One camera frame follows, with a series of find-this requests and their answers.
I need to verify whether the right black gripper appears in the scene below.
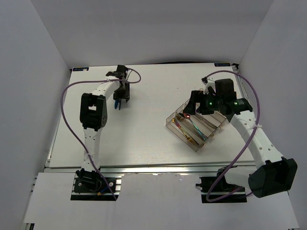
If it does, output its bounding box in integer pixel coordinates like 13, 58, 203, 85
183, 91, 223, 115

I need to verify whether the black knife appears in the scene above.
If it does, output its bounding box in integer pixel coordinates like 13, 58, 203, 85
202, 115, 223, 128

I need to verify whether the black spoon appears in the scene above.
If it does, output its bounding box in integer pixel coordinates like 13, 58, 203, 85
176, 114, 203, 140

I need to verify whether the gold fork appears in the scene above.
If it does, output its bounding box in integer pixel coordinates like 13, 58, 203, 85
172, 118, 196, 145

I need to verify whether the iridescent purple spoon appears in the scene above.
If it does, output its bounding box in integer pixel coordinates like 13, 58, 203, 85
184, 115, 208, 140

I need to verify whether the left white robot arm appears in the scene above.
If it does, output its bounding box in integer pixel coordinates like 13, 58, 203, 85
76, 65, 130, 191

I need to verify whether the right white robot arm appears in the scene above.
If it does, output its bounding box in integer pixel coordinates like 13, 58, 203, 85
183, 79, 297, 198

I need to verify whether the clear four-slot utensil organizer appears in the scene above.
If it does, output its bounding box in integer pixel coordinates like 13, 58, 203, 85
165, 102, 226, 152

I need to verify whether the right blue corner sticker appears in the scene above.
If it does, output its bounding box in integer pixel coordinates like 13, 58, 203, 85
214, 62, 231, 67

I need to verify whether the blue corner sticker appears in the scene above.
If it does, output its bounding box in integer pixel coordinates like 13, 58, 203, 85
214, 62, 231, 67
72, 67, 89, 71

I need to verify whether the left blue corner sticker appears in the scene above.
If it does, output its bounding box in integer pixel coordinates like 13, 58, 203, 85
72, 67, 89, 71

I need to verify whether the aluminium table rail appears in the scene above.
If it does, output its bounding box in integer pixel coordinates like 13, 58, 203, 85
44, 163, 267, 178

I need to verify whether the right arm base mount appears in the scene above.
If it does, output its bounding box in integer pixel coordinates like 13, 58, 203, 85
195, 176, 247, 204

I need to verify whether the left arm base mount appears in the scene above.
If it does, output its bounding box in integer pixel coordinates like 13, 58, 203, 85
70, 176, 115, 201

